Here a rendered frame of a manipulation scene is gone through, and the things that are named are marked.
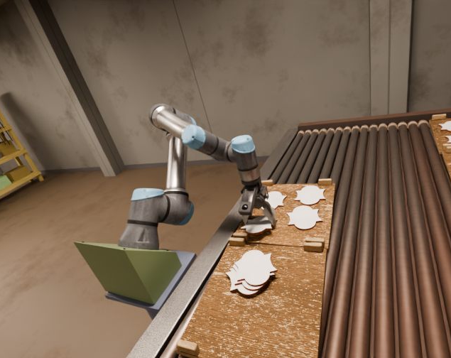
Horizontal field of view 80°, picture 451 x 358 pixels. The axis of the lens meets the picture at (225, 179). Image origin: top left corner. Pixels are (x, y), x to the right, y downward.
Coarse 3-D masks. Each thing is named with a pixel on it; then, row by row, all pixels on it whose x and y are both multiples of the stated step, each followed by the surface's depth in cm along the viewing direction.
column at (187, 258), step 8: (184, 256) 111; (192, 256) 110; (184, 264) 107; (184, 272) 104; (176, 280) 100; (168, 288) 98; (112, 296) 101; (120, 296) 100; (168, 296) 95; (128, 304) 98; (136, 304) 95; (144, 304) 94; (152, 304) 93; (160, 304) 92; (152, 312) 106
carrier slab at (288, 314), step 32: (224, 256) 95; (288, 256) 87; (320, 256) 84; (224, 288) 83; (288, 288) 77; (320, 288) 74; (192, 320) 76; (224, 320) 73; (256, 320) 71; (288, 320) 69; (320, 320) 67; (224, 352) 66; (256, 352) 64; (288, 352) 62
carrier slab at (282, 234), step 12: (288, 192) 121; (324, 192) 114; (288, 204) 113; (300, 204) 111; (324, 204) 107; (252, 216) 112; (276, 216) 108; (324, 216) 101; (240, 228) 107; (276, 228) 101; (288, 228) 100; (324, 228) 95; (252, 240) 99; (264, 240) 97; (276, 240) 96; (288, 240) 94; (300, 240) 93
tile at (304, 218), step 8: (296, 208) 108; (304, 208) 106; (288, 216) 106; (296, 216) 103; (304, 216) 102; (312, 216) 101; (288, 224) 100; (296, 224) 99; (304, 224) 98; (312, 224) 97
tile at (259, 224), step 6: (264, 216) 108; (252, 222) 105; (258, 222) 104; (264, 222) 103; (270, 222) 102; (246, 228) 101; (252, 228) 100; (258, 228) 99; (264, 228) 98; (270, 228) 97
